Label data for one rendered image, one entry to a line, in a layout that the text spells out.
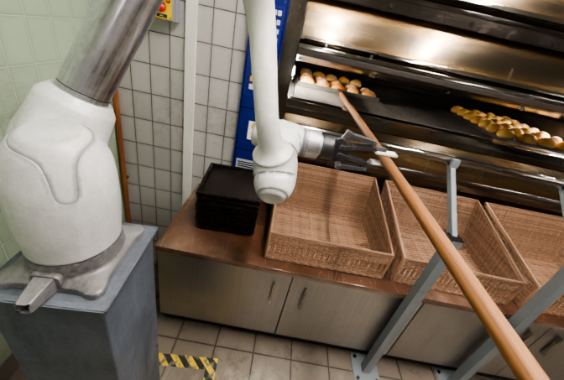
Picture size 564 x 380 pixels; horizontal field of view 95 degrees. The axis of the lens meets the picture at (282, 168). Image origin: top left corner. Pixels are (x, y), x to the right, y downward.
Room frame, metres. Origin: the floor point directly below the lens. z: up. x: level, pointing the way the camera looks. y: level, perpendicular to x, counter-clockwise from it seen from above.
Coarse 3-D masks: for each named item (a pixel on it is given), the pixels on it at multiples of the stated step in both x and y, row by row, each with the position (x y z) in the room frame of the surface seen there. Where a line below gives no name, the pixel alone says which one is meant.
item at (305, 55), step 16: (320, 64) 1.33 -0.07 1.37; (336, 64) 1.23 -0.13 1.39; (352, 64) 1.19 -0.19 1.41; (368, 64) 1.20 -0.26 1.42; (400, 80) 1.28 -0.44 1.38; (416, 80) 1.20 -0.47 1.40; (432, 80) 1.20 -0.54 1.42; (464, 96) 1.38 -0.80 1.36; (480, 96) 1.27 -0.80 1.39; (496, 96) 1.21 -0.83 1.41; (512, 96) 1.22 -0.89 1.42; (544, 112) 1.33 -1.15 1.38; (560, 112) 1.23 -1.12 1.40
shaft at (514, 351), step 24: (360, 120) 1.10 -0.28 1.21; (384, 168) 0.71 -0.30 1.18; (408, 192) 0.55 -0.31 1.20; (432, 216) 0.46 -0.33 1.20; (432, 240) 0.40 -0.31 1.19; (456, 264) 0.34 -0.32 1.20; (480, 288) 0.29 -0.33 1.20; (480, 312) 0.26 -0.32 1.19; (504, 336) 0.22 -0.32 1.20; (528, 360) 0.19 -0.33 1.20
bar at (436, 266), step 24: (384, 144) 0.97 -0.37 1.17; (456, 168) 0.97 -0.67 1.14; (480, 168) 0.98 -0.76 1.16; (504, 168) 1.00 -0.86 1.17; (456, 216) 0.83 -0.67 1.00; (456, 240) 0.76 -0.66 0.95; (432, 264) 0.77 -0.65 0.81; (552, 288) 0.78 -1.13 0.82; (408, 312) 0.75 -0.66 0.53; (528, 312) 0.78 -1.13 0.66; (384, 336) 0.76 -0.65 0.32; (360, 360) 0.81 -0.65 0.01; (480, 360) 0.77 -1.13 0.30
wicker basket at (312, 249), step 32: (320, 192) 1.27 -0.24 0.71; (352, 192) 1.29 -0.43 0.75; (288, 224) 1.08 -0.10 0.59; (320, 224) 1.14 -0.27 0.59; (352, 224) 1.21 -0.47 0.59; (384, 224) 1.02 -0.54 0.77; (288, 256) 0.84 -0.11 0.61; (320, 256) 0.91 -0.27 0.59; (352, 256) 0.85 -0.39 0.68; (384, 256) 0.85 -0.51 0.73
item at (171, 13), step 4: (164, 0) 1.23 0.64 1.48; (172, 0) 1.24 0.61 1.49; (176, 0) 1.27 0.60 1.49; (164, 4) 1.23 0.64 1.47; (168, 4) 1.24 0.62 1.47; (172, 4) 1.24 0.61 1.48; (176, 4) 1.27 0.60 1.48; (168, 8) 1.24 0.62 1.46; (172, 8) 1.24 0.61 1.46; (176, 8) 1.27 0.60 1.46; (160, 12) 1.23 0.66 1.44; (164, 12) 1.23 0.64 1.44; (168, 12) 1.24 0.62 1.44; (172, 12) 1.24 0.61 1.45; (176, 12) 1.27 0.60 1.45; (156, 16) 1.23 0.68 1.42; (160, 16) 1.23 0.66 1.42; (164, 16) 1.23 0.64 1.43; (168, 16) 1.24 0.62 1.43; (172, 16) 1.24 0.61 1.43; (176, 16) 1.27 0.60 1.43; (168, 20) 1.24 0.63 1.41; (172, 20) 1.24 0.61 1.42; (176, 20) 1.27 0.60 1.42
